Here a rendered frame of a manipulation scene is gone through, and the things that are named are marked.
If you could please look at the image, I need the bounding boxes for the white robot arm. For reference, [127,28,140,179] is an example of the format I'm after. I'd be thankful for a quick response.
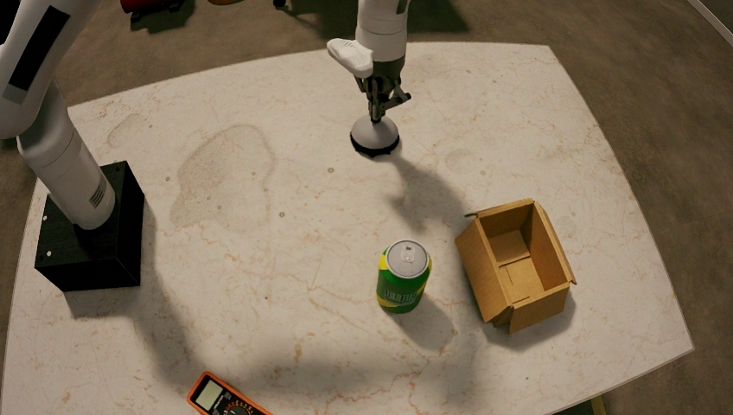
[0,0,411,230]

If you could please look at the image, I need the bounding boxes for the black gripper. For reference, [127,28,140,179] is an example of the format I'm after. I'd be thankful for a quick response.
[354,51,411,120]

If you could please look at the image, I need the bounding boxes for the green drink can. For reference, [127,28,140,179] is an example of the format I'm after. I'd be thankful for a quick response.
[376,239,432,314]

